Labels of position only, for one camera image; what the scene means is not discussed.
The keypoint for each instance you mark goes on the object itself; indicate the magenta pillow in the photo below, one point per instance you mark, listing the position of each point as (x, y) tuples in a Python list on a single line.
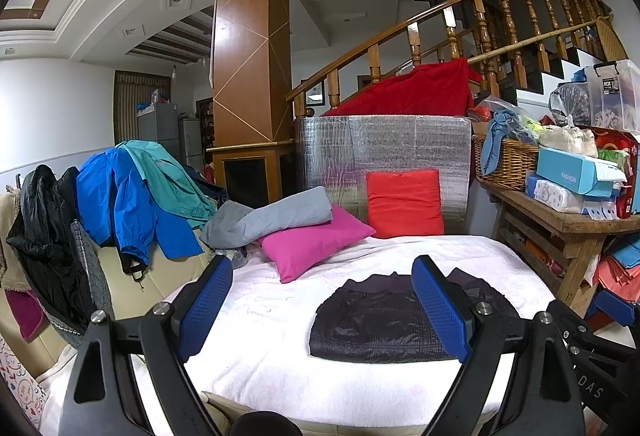
[(296, 250)]

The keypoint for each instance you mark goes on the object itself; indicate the silver foil insulation panel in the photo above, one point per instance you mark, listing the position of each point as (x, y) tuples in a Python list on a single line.
[(338, 151)]

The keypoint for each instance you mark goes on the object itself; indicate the wicker basket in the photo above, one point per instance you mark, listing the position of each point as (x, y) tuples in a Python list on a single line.
[(517, 160)]

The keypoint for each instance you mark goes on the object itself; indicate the black puffer jacket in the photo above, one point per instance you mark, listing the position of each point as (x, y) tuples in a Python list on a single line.
[(375, 321)]

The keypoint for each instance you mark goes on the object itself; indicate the wooden pillar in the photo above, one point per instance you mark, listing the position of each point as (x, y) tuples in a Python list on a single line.
[(253, 120)]

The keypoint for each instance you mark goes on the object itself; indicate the white pink bed blanket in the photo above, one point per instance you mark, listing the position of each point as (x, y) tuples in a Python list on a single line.
[(257, 353)]

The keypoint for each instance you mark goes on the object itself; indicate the black jacket on sofa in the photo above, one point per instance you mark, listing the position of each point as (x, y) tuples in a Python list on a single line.
[(43, 242)]

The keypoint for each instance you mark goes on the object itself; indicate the blue jacket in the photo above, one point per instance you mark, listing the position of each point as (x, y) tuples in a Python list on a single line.
[(117, 209)]

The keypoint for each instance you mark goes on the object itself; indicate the clear plastic storage box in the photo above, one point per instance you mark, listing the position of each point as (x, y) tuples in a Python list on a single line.
[(614, 95)]

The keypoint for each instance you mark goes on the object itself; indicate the white blue tissue pack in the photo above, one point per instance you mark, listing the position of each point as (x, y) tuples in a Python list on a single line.
[(563, 201)]

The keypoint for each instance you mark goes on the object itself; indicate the light blue cloth in basket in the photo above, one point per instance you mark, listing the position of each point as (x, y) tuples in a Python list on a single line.
[(504, 124)]

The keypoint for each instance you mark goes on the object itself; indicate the red cushion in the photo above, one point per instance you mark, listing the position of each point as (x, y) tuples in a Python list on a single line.
[(405, 204)]

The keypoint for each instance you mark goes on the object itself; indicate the grey folded garment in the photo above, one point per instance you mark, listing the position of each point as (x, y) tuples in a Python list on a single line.
[(235, 225)]

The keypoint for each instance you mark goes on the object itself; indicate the teal jacket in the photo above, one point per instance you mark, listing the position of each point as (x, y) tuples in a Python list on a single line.
[(173, 189)]

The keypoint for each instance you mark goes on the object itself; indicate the wooden side table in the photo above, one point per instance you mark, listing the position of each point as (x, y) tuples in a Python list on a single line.
[(558, 247)]

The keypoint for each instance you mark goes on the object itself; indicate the beige sofa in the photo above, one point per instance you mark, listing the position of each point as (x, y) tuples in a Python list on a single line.
[(112, 290)]

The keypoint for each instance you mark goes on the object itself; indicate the light blue cardboard box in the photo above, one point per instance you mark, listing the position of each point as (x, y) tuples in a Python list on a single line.
[(581, 174)]

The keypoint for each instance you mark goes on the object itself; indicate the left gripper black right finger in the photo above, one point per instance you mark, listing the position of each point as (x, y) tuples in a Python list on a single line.
[(515, 375)]

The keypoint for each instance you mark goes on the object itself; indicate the red cloth on railing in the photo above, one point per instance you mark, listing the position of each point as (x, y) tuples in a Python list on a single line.
[(439, 89)]

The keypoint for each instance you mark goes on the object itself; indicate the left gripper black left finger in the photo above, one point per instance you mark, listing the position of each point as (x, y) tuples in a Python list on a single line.
[(103, 397)]

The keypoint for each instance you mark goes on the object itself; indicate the grey refrigerator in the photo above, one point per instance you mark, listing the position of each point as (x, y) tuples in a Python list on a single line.
[(180, 134)]

